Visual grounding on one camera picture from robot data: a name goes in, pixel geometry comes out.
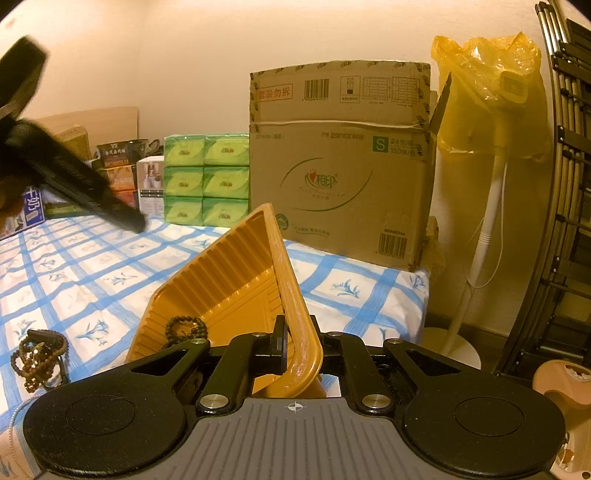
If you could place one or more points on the white standing fan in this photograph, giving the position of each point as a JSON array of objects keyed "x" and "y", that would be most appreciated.
[{"x": 491, "y": 207}]

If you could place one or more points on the folded metal rack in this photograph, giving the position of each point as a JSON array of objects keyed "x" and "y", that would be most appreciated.
[{"x": 572, "y": 207}]

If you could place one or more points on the blue milk carton box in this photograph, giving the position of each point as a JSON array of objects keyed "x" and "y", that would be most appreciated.
[{"x": 32, "y": 207}]

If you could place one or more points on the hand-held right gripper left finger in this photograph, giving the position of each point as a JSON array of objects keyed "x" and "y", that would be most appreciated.
[{"x": 277, "y": 350}]

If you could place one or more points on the yellow plastic bag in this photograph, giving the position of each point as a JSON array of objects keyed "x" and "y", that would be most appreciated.
[{"x": 475, "y": 92}]

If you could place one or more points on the large cardboard box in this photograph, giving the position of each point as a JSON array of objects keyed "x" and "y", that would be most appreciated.
[{"x": 341, "y": 184}]

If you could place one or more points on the brown cardboard box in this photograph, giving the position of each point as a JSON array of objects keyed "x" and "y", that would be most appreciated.
[{"x": 92, "y": 120}]

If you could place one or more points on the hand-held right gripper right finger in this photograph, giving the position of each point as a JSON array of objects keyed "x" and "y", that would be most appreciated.
[{"x": 339, "y": 350}]

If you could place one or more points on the tan plastic tray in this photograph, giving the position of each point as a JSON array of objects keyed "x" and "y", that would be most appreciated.
[{"x": 231, "y": 286}]

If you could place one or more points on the black bangle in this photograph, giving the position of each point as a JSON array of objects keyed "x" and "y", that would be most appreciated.
[{"x": 46, "y": 338}]

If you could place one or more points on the orange box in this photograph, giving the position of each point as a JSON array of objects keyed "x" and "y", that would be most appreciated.
[{"x": 125, "y": 199}]

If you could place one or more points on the dark cup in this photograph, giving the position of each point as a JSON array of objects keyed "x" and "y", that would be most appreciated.
[{"x": 145, "y": 148}]

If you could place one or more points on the beige plastic stool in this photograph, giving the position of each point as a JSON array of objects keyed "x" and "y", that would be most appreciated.
[{"x": 554, "y": 378}]

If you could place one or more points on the blue checked tablecloth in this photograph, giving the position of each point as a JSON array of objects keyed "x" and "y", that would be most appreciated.
[{"x": 92, "y": 277}]

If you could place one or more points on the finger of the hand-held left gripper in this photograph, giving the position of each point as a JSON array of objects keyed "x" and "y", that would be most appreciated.
[{"x": 78, "y": 175}]

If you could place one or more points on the white product box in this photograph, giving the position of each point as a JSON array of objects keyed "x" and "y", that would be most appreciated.
[{"x": 150, "y": 184}]

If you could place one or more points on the stack of green tissue packs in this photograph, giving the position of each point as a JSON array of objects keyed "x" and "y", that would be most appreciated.
[{"x": 207, "y": 184}]

